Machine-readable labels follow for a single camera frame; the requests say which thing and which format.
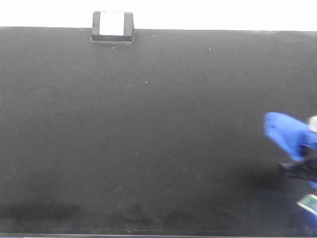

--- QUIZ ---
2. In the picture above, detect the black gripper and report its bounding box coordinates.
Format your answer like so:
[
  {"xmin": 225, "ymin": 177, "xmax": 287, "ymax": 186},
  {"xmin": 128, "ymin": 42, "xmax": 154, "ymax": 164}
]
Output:
[{"xmin": 277, "ymin": 147, "xmax": 317, "ymax": 181}]

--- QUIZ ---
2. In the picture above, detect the grey bench outlet box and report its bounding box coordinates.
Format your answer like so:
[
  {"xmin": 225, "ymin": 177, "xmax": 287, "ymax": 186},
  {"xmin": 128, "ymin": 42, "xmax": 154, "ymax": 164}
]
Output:
[{"xmin": 91, "ymin": 11, "xmax": 135, "ymax": 44}]

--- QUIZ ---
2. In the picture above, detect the blue microfiber cloth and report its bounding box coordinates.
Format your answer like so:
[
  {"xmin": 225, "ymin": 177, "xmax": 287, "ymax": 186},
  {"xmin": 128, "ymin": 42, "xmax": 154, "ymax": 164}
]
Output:
[{"xmin": 264, "ymin": 112, "xmax": 317, "ymax": 189}]

